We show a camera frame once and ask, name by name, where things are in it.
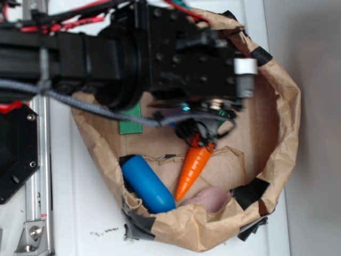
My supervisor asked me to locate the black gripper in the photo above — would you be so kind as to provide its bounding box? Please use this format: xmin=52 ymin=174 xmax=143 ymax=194
xmin=133 ymin=2 xmax=257 ymax=111

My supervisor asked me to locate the orange toy carrot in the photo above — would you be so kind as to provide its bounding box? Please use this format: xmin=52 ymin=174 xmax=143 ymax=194
xmin=175 ymin=134 xmax=215 ymax=201

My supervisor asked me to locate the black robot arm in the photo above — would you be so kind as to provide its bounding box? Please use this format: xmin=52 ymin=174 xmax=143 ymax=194
xmin=1 ymin=1 xmax=257 ymax=110

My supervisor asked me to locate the green rectangular block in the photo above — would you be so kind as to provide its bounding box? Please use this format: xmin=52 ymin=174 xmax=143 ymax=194
xmin=118 ymin=102 xmax=143 ymax=135

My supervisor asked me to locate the brown paper bag tray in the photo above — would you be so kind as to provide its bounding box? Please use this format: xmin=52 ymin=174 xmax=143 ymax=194
xmin=72 ymin=9 xmax=301 ymax=252

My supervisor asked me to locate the blue plastic capsule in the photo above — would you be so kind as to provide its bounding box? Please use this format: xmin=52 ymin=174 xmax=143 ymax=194
xmin=119 ymin=155 xmax=176 ymax=214

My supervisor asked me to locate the pink soft toy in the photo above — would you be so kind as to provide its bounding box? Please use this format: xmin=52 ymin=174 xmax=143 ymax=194
xmin=181 ymin=187 xmax=232 ymax=213

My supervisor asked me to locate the grey braided cable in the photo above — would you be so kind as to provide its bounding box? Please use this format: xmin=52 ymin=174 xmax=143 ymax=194
xmin=0 ymin=78 xmax=236 ymax=139

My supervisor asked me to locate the red cable bundle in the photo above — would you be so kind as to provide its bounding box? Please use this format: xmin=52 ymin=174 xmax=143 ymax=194
xmin=0 ymin=0 xmax=211 ymax=34

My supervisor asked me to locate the black hexagonal base plate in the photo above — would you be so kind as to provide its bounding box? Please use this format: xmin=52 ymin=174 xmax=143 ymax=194
xmin=0 ymin=105 xmax=39 ymax=205

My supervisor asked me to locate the aluminium rail frame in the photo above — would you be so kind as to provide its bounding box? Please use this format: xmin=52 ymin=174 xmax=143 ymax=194
xmin=25 ymin=96 xmax=54 ymax=255

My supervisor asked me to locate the metal corner bracket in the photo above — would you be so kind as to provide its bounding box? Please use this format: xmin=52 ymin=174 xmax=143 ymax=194
xmin=14 ymin=220 xmax=50 ymax=256

